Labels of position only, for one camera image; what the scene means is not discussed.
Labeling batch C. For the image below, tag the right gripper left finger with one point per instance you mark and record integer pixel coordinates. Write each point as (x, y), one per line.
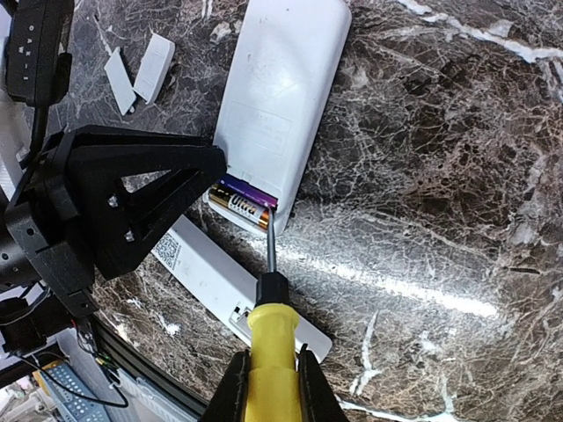
(228, 402)

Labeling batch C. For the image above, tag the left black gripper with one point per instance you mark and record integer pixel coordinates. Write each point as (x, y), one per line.
(64, 228)

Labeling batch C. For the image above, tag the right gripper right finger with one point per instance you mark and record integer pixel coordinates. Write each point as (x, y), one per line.
(318, 402)

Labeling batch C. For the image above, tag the yellow handled screwdriver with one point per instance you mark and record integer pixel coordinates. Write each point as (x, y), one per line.
(273, 386)

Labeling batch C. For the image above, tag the white slim remote control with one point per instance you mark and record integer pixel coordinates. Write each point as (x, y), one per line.
(210, 274)

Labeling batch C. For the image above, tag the white battery cover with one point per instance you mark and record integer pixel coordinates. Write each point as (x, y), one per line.
(120, 84)

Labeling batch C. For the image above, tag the grey remote battery cover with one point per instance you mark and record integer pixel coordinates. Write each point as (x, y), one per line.
(154, 66)

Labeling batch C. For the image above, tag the grey remote control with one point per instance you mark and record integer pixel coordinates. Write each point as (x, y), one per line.
(279, 81)

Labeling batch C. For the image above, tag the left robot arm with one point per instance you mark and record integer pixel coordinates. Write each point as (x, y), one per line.
(27, 325)

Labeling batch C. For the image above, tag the gold ultra AAA battery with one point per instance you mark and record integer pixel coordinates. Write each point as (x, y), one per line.
(239, 205)

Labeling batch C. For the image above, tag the purple AAA battery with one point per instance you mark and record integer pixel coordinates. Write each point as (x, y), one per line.
(248, 191)

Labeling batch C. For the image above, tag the black front rail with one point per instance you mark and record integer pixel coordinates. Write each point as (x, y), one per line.
(134, 363)

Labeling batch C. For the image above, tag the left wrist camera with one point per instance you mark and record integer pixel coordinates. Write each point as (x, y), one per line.
(38, 63)

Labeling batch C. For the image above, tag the white slotted cable duct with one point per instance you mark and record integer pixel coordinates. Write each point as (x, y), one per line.
(68, 392)

